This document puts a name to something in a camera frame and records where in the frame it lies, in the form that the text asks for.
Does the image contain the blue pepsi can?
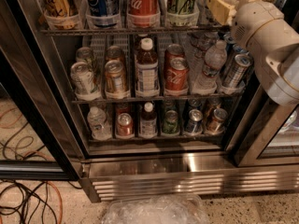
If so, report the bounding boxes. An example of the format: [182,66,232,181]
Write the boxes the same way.
[83,0,120,18]

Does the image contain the brown tea bottle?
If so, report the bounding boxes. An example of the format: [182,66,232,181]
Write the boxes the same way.
[139,102,158,138]
[136,38,158,92]

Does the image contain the orange gold can front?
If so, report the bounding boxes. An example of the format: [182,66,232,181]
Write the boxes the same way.
[105,60,127,93]

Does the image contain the orange gold can rear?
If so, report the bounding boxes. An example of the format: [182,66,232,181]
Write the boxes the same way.
[105,46,125,63]

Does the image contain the silver blue can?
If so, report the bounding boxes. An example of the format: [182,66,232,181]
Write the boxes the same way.
[222,54,252,88]
[223,32,235,45]
[222,44,249,75]

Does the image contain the green can bottom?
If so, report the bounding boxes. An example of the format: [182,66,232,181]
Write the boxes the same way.
[162,110,178,134]

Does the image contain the silver blue can front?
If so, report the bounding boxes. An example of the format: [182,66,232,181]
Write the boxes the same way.
[222,54,252,88]

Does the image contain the bottom wire shelf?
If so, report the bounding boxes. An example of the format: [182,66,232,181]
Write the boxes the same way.
[88,134,223,143]

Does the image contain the brown tea bottle bottom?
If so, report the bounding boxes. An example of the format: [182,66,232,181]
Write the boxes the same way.
[139,102,158,138]

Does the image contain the clear water bottle front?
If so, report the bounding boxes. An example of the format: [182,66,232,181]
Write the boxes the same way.
[198,40,227,89]

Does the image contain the glass fridge door right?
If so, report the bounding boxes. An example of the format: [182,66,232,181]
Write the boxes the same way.
[231,75,298,167]

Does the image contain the yellow orange can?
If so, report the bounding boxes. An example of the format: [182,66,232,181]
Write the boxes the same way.
[44,0,78,18]

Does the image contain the red coke can front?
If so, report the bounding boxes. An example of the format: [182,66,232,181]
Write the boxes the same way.
[165,57,189,91]

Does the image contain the red coca-cola can top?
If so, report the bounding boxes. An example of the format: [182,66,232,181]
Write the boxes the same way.
[129,0,158,28]

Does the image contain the silver can front left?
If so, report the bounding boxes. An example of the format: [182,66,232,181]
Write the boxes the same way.
[70,62,97,95]

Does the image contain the middle wire shelf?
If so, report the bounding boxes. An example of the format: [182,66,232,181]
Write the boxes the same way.
[72,92,243,105]

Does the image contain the wire shelf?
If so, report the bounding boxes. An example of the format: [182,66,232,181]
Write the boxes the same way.
[88,134,223,143]
[40,25,231,36]
[72,92,243,105]

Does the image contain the glass fridge door left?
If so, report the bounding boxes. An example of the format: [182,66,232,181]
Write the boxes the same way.
[0,53,78,181]

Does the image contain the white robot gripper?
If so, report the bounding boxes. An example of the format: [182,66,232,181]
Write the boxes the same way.
[206,0,294,52]

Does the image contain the red coke can rear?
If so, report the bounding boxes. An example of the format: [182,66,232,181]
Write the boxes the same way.
[164,44,185,65]

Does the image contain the red bull can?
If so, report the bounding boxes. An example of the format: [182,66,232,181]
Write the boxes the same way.
[199,0,217,25]

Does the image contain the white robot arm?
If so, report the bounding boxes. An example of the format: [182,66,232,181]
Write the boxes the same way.
[205,0,299,105]

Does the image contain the red coke can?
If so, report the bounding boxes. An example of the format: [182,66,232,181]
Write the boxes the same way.
[165,57,189,91]
[164,44,185,65]

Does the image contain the orange cable on floor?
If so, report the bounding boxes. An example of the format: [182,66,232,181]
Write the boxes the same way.
[0,106,64,224]

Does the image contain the silver can rear left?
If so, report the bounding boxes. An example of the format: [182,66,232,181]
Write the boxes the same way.
[76,47,95,68]

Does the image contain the silver blue can rear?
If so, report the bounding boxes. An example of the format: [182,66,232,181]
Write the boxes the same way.
[223,32,235,45]

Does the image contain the orange gold can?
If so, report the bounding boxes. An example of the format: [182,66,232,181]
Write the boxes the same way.
[105,46,125,63]
[105,60,127,93]

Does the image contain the clear plastic bag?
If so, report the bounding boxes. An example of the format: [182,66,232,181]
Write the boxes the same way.
[100,194,210,224]

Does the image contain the gold brown can bottom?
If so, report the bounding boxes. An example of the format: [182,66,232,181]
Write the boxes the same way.
[206,108,228,133]

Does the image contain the black cables on floor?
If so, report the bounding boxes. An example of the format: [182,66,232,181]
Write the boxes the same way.
[0,121,82,224]

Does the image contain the top wire shelf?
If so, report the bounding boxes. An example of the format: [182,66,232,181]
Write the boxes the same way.
[40,25,231,36]

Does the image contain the red orange can bottom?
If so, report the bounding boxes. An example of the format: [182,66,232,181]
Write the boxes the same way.
[117,113,134,136]

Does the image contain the silver blue can middle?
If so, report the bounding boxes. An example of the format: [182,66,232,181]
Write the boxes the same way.
[222,44,249,75]

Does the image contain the brown tea bottle middle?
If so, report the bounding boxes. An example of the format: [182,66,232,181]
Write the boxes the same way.
[136,38,158,92]

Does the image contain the clear water bottle bottom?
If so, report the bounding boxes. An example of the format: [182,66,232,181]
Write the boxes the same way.
[87,106,111,141]

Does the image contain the stainless steel fridge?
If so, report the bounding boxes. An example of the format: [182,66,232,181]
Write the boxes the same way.
[0,0,299,203]

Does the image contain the glass fridge door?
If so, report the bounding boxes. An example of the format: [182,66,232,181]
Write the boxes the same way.
[231,75,298,167]
[0,53,78,181]

